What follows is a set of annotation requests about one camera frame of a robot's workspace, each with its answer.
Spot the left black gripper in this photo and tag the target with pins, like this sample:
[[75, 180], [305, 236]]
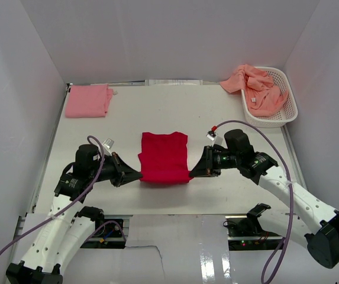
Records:
[[123, 172]]

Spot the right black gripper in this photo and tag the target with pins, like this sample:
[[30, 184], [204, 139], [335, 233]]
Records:
[[205, 167]]

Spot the red t shirt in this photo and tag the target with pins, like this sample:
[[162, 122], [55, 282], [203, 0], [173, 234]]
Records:
[[164, 158]]

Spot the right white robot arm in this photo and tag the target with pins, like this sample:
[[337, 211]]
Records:
[[315, 224]]

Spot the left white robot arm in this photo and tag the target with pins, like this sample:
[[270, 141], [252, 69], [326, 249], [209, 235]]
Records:
[[70, 223]]

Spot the salmon t shirt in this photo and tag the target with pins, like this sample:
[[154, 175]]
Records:
[[263, 97]]

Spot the white plastic basket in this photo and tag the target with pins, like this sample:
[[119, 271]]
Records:
[[286, 114]]

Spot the folded pink t shirt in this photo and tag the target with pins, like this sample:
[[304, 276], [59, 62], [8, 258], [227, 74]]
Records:
[[90, 101]]

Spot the white paper sheet rear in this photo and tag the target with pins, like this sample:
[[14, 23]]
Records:
[[172, 82]]

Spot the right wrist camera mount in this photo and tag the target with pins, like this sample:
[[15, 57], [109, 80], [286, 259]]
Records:
[[215, 139]]

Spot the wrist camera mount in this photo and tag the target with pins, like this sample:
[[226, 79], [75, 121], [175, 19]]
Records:
[[107, 146], [215, 139]]

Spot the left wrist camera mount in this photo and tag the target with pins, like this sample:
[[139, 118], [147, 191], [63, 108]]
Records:
[[107, 146]]

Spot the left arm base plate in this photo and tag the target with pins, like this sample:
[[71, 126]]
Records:
[[108, 235]]

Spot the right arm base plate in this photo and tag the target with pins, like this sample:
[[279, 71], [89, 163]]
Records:
[[246, 234]]

